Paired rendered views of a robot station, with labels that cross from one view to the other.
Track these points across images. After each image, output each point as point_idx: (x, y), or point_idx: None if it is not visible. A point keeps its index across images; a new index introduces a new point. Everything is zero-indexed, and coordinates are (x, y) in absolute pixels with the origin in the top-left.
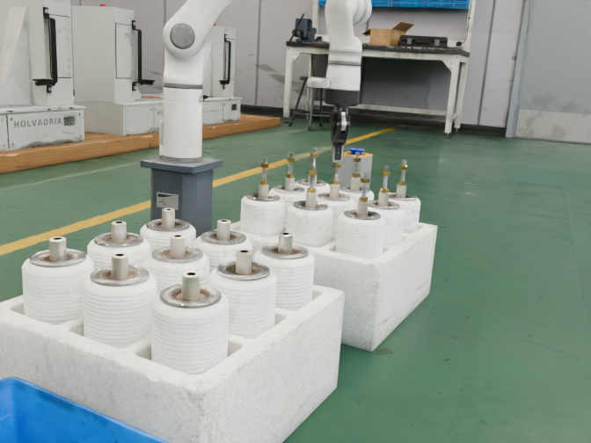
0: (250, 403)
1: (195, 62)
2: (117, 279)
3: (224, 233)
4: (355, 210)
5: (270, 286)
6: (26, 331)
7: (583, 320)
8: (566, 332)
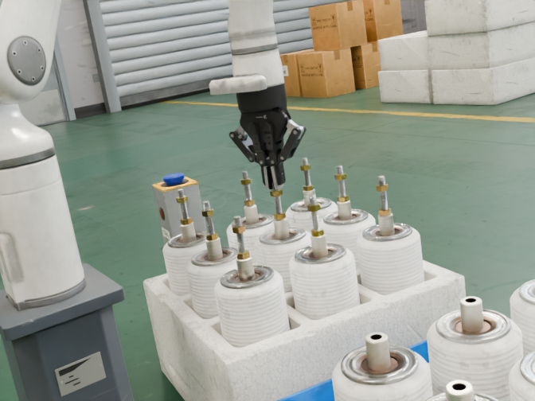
0: None
1: (13, 110)
2: None
3: (482, 316)
4: (366, 232)
5: None
6: None
7: (455, 252)
8: (477, 266)
